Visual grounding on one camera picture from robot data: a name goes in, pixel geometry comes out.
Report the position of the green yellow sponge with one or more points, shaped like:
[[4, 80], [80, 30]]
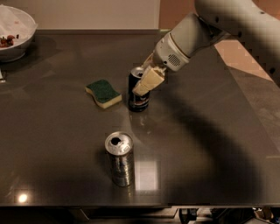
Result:
[[103, 93]]

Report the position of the silver tall can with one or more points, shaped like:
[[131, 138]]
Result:
[[120, 150]]

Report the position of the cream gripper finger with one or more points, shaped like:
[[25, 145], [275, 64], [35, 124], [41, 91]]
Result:
[[148, 62], [152, 77]]

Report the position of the red snacks in bowl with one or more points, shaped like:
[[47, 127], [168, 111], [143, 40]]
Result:
[[8, 41]]

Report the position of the white bowl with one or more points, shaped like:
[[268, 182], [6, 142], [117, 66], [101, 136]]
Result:
[[19, 24]]

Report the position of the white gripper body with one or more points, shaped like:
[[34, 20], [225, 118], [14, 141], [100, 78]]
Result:
[[169, 52]]

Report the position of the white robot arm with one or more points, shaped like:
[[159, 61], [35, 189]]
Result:
[[212, 21]]

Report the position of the dark pepsi can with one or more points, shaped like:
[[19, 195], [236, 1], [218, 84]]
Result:
[[137, 103]]

